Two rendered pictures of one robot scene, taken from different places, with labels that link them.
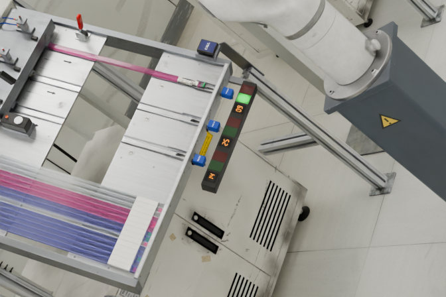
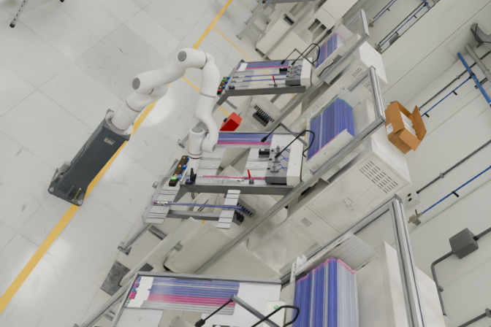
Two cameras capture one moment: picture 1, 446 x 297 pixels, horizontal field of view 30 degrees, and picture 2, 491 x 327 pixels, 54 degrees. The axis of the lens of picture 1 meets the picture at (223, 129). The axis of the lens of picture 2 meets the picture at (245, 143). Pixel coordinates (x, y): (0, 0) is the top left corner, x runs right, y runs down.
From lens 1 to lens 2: 3.89 m
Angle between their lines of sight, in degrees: 89
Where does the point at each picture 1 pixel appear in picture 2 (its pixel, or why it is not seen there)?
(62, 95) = (251, 166)
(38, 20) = (270, 174)
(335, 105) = not seen: hidden behind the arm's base
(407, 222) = (115, 221)
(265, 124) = not seen: outside the picture
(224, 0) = not seen: hidden behind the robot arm
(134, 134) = (216, 160)
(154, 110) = (210, 168)
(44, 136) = (253, 155)
